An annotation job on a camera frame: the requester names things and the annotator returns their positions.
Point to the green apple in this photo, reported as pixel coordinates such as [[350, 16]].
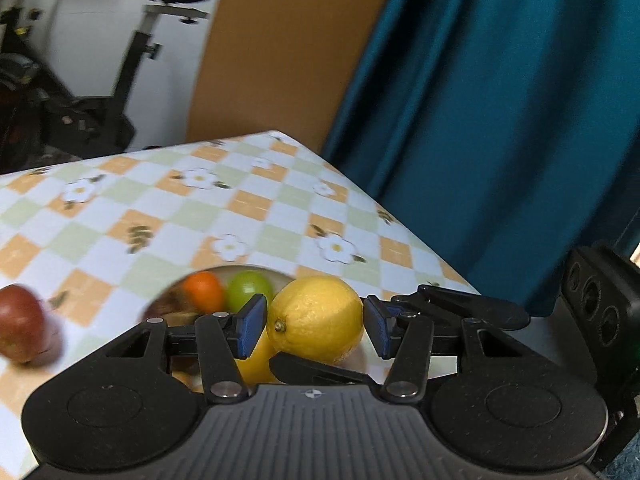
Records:
[[247, 287]]

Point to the teal curtain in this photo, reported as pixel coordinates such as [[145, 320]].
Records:
[[475, 110]]

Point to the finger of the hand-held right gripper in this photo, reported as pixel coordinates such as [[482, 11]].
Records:
[[310, 367], [475, 305]]

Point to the dark purple mangosteen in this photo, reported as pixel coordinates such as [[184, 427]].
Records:
[[167, 307]]

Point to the yellow lemon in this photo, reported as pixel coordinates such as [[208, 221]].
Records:
[[257, 360], [315, 315]]

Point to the black exercise bike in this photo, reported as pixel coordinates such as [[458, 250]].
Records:
[[90, 120]]

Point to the white plate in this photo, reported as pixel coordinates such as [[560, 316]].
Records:
[[372, 362]]

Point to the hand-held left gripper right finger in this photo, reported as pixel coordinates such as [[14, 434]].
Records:
[[377, 327]]

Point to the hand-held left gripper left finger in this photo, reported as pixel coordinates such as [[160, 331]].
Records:
[[252, 325]]

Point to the wooden board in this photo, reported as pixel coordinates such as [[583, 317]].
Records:
[[280, 60]]

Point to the red apple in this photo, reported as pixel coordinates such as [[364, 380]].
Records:
[[22, 325]]

